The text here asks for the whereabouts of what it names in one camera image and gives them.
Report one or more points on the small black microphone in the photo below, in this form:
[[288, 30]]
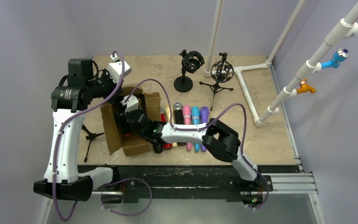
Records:
[[158, 148]]

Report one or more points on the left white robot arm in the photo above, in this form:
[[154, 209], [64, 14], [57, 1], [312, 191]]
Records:
[[70, 103]]

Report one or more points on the purple microphone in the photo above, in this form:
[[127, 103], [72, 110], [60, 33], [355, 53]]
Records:
[[204, 114]]

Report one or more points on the teal microphone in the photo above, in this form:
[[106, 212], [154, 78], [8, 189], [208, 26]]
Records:
[[195, 114]]

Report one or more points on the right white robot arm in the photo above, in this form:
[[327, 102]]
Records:
[[221, 141]]

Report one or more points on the tripod microphone stand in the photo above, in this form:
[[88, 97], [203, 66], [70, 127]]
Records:
[[90, 137]]

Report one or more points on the black orange-tipped microphone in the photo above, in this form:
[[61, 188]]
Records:
[[127, 130]]

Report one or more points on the black glitter microphone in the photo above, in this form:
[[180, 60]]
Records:
[[178, 113]]

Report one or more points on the pink microphone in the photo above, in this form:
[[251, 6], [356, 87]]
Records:
[[187, 121]]

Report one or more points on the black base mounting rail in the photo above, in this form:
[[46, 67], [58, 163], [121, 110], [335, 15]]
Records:
[[221, 182]]

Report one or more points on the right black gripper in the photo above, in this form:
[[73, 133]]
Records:
[[125, 118]]

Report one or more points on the tripod shock mount stand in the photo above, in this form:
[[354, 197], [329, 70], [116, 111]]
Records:
[[224, 71]]

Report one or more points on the round base microphone stand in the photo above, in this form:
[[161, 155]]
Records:
[[191, 62]]

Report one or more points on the aluminium rail frame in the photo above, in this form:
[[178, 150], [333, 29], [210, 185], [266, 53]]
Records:
[[282, 183]]

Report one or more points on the white PVC pipe frame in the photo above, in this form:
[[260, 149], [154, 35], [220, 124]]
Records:
[[311, 30]]

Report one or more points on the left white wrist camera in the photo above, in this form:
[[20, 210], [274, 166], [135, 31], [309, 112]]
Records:
[[117, 69]]

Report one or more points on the brown cardboard box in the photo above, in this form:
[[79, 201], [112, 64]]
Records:
[[117, 132]]

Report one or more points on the red glitter microphone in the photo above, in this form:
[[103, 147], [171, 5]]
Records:
[[167, 146]]

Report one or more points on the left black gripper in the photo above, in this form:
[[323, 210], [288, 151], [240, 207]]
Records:
[[105, 85]]

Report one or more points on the cream microphone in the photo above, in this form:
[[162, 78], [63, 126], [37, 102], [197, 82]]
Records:
[[168, 116]]

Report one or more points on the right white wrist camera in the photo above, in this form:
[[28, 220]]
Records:
[[130, 103]]

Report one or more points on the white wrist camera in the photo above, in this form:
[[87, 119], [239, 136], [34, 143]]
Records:
[[130, 103], [117, 69]]

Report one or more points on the blue pipe fitting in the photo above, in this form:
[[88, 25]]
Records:
[[339, 56]]

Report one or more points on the orange pipe fitting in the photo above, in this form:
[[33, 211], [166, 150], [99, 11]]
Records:
[[304, 87]]

